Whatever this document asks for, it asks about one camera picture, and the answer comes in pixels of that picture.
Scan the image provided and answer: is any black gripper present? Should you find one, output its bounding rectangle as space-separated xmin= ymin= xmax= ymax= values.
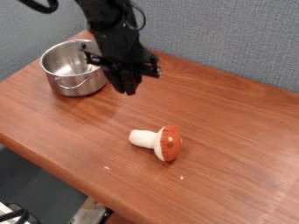
xmin=82 ymin=20 xmax=162 ymax=95

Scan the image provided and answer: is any stainless steel pot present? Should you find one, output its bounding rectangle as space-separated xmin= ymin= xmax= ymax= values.
xmin=40 ymin=39 xmax=109 ymax=97

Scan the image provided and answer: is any white and orange toy mushroom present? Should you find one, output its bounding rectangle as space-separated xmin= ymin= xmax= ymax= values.
xmin=129 ymin=125 xmax=183 ymax=162

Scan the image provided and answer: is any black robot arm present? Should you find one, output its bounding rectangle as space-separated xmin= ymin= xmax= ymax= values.
xmin=75 ymin=0 xmax=162 ymax=95

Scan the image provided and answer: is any white and black floor object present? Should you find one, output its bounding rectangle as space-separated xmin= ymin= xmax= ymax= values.
xmin=0 ymin=201 xmax=42 ymax=224

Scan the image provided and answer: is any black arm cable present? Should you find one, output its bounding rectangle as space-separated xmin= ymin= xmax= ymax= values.
xmin=16 ymin=0 xmax=61 ymax=14

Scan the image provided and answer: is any metal table leg bracket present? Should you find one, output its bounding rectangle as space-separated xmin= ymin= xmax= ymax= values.
xmin=70 ymin=197 xmax=114 ymax=224

